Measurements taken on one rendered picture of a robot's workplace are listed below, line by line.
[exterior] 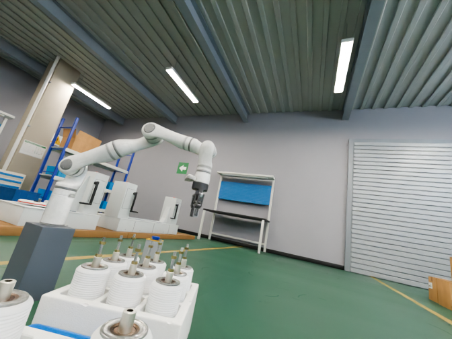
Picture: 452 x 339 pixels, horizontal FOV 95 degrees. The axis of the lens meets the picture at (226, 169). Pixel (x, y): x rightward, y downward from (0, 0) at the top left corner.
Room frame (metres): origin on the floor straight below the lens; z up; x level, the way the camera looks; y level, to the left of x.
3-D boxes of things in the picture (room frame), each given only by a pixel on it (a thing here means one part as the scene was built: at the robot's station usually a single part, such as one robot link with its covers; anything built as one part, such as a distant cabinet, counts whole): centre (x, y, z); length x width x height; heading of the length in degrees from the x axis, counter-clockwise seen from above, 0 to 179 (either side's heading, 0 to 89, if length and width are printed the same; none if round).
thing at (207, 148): (0.95, 0.10, 0.74); 0.09 x 0.07 x 0.15; 170
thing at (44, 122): (5.36, 5.20, 2.00); 0.56 x 0.56 x 4.00; 65
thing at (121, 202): (3.96, 1.31, 0.45); 1.51 x 0.57 x 0.74; 155
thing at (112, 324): (0.41, 0.12, 0.25); 0.08 x 0.08 x 0.01
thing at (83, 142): (5.06, 3.73, 1.70); 0.71 x 0.54 x 0.51; 159
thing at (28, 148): (5.24, 4.94, 1.38); 0.49 x 0.01 x 0.35; 155
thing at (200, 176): (0.95, 0.12, 0.64); 0.11 x 0.09 x 0.06; 108
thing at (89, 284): (0.73, 0.35, 0.16); 0.10 x 0.10 x 0.18
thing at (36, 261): (1.04, 0.75, 0.15); 0.14 x 0.14 x 0.30; 65
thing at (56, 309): (0.84, 0.22, 0.09); 0.39 x 0.39 x 0.18; 88
